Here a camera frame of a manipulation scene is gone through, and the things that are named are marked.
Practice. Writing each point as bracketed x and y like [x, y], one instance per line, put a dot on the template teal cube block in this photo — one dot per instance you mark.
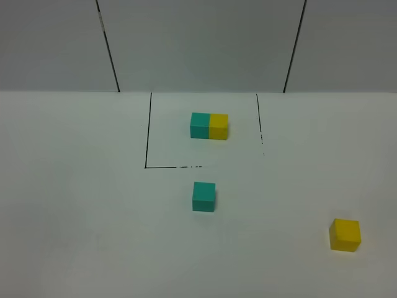
[199, 125]

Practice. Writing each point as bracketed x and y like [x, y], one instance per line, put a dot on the template yellow cube block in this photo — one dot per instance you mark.
[218, 127]

